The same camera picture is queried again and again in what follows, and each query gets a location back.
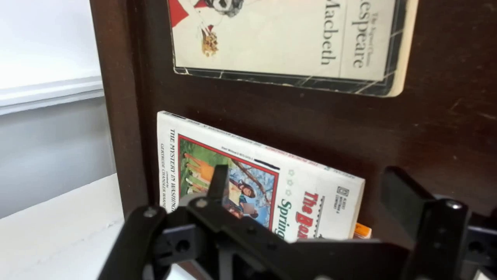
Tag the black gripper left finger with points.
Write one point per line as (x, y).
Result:
(156, 234)

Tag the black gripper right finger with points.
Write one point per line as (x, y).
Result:
(445, 239)

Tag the Boxcar Children paperback book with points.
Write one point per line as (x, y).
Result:
(311, 192)

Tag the dark wooden nightstand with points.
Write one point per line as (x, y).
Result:
(425, 135)

